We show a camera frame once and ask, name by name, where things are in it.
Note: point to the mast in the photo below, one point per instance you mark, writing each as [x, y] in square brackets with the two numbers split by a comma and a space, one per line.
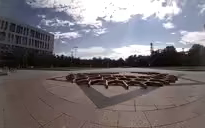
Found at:
[151, 48]

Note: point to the dark row of trees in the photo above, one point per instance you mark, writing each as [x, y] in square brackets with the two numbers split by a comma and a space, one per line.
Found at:
[130, 60]

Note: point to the lamp post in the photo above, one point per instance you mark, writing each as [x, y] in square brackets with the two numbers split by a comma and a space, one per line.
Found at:
[74, 55]

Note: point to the pale multi-storey building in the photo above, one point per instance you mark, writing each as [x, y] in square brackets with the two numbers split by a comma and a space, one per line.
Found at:
[20, 35]

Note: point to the paved stone plaza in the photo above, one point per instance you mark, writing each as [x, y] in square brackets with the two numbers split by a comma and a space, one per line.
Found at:
[40, 100]

